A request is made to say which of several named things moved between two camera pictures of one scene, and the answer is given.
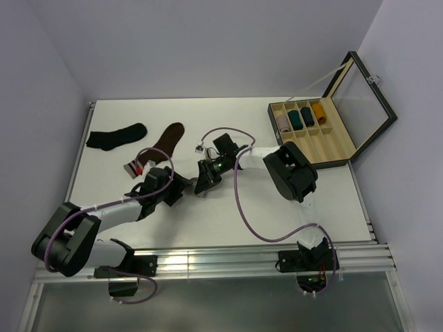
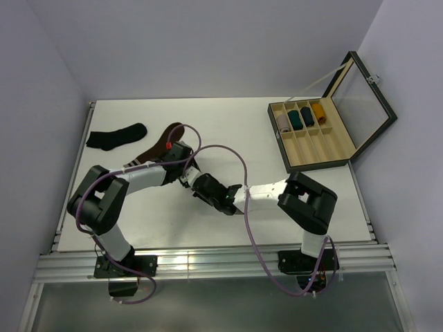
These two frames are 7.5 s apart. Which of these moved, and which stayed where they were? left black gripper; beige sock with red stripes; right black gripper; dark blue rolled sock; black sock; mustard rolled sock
Moved: right black gripper; left black gripper
Stayed: beige sock with red stripes; dark blue rolled sock; black sock; mustard rolled sock
